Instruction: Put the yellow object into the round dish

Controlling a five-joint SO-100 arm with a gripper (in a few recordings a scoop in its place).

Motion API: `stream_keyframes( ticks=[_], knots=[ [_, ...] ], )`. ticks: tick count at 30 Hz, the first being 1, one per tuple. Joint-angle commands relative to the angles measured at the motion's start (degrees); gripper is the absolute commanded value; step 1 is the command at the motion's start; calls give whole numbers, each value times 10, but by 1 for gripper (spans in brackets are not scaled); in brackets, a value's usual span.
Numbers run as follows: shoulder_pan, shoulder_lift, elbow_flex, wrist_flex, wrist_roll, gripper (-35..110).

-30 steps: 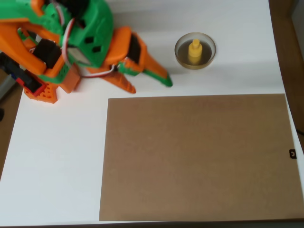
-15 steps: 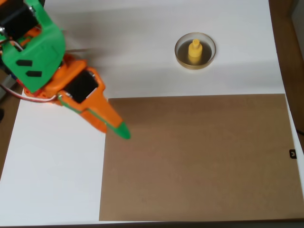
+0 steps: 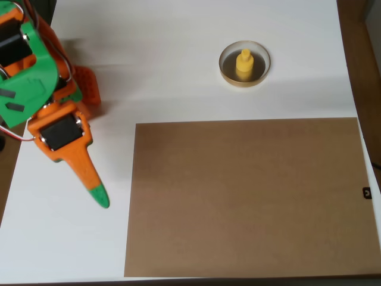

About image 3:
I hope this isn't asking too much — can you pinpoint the white base board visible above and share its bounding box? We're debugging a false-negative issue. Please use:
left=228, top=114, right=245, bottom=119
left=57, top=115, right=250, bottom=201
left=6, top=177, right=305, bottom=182
left=0, top=0, right=381, bottom=284

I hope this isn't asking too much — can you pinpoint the white black wrist servo cable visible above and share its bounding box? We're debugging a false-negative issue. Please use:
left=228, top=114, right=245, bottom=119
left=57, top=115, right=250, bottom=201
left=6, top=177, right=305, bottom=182
left=22, top=0, right=74, bottom=83

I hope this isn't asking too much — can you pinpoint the white red gripper servo cable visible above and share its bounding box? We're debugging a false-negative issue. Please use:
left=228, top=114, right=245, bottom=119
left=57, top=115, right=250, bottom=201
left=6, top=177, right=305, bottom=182
left=0, top=117, right=38, bottom=143

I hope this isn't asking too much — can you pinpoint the orange robot base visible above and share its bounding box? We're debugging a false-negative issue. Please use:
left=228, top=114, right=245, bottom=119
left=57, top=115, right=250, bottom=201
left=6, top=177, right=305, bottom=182
left=73, top=64, right=102, bottom=120

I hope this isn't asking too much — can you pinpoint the round shallow tape-ring dish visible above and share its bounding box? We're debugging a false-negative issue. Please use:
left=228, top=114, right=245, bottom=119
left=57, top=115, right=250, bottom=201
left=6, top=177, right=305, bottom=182
left=218, top=40, right=271, bottom=89

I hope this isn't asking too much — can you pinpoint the small yellow plastic piece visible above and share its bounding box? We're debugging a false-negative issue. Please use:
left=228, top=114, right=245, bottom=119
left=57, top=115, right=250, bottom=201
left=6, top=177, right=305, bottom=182
left=235, top=49, right=255, bottom=82

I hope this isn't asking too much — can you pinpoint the brown cardboard sheet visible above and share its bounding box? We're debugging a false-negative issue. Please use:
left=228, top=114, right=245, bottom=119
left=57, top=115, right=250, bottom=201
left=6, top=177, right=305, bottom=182
left=124, top=117, right=381, bottom=278

